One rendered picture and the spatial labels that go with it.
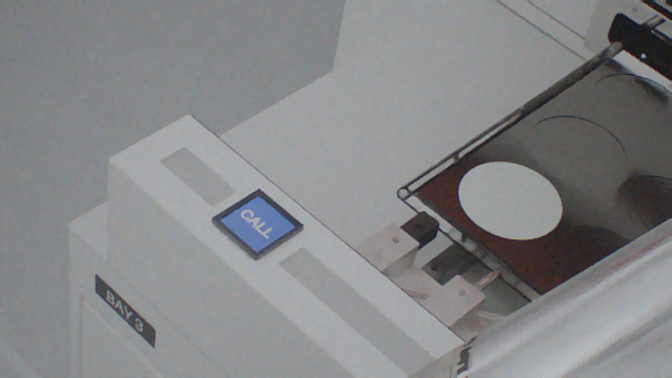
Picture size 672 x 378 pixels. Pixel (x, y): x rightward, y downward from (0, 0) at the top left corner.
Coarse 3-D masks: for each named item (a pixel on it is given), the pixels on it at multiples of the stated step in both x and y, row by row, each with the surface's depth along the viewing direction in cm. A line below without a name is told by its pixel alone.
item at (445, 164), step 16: (608, 48) 144; (592, 64) 142; (560, 80) 139; (576, 80) 140; (544, 96) 137; (512, 112) 135; (528, 112) 136; (496, 128) 133; (464, 144) 131; (480, 144) 131; (448, 160) 129; (416, 176) 127; (432, 176) 127; (400, 192) 125; (416, 192) 126
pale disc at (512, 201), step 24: (480, 168) 129; (504, 168) 129; (480, 192) 127; (504, 192) 127; (528, 192) 128; (552, 192) 128; (480, 216) 125; (504, 216) 125; (528, 216) 125; (552, 216) 126
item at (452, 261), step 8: (448, 248) 128; (456, 248) 128; (440, 256) 127; (448, 256) 127; (456, 256) 127; (464, 256) 127; (432, 264) 126; (440, 264) 126; (448, 264) 126; (456, 264) 127; (464, 264) 128; (472, 264) 130; (432, 272) 126; (440, 272) 126; (448, 272) 126; (456, 272) 128; (440, 280) 126; (448, 280) 128
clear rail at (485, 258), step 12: (396, 192) 126; (408, 192) 125; (408, 204) 125; (420, 204) 124; (444, 228) 123; (456, 228) 123; (456, 240) 122; (468, 240) 122; (468, 252) 122; (480, 252) 121; (480, 264) 121; (492, 264) 120; (504, 264) 120; (504, 276) 120; (516, 276) 119; (516, 288) 119; (528, 288) 119; (528, 300) 119
